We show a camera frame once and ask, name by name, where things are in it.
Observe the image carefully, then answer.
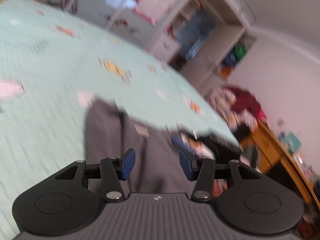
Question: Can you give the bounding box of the dark grey sweater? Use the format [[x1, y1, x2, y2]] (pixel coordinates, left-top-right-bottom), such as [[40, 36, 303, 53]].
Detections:
[[84, 99, 195, 196]]

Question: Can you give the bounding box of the yellow wooden desk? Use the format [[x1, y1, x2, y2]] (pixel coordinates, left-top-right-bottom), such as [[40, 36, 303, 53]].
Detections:
[[240, 122, 319, 212]]

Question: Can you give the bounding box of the rolled floral quilt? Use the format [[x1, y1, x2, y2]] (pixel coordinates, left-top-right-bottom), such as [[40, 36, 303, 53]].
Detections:
[[204, 87, 258, 132]]

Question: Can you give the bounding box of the dark red jacket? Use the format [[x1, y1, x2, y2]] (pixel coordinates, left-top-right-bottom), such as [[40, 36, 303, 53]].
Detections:
[[224, 86, 267, 123]]

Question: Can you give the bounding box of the teal gift bag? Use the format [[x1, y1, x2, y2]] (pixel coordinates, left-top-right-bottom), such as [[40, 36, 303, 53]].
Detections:
[[278, 131, 302, 155]]

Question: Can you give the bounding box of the white room door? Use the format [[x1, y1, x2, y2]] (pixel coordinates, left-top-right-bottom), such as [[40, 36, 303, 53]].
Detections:
[[181, 24, 245, 89]]

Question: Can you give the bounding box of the teal quilted bee bedspread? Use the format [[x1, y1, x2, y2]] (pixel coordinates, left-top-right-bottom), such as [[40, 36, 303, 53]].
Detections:
[[1, 0, 238, 239]]

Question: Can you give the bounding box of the white drawer cabinet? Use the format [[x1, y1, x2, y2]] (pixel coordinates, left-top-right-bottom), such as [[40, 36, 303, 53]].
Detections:
[[150, 33, 181, 63]]

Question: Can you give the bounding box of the grey sliding door wardrobe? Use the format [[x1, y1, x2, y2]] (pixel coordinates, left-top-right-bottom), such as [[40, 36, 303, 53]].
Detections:
[[38, 0, 189, 50]]

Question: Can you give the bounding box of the pink framed poster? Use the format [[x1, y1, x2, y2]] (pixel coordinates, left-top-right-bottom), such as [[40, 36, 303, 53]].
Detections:
[[132, 0, 178, 26]]

